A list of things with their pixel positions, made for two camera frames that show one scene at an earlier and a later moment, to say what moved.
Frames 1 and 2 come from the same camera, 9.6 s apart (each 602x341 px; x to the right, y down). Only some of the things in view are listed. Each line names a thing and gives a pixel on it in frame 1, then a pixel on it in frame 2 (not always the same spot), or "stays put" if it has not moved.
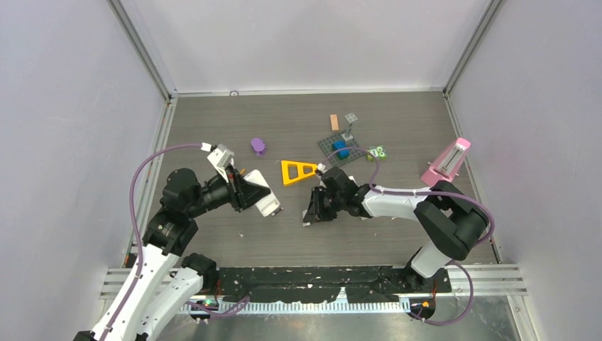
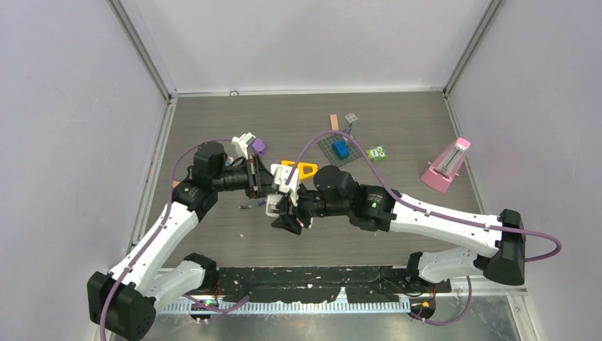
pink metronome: (448, 165) stays put
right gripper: (316, 212) → (292, 224)
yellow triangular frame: (301, 174) stays put
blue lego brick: (339, 144) stays put
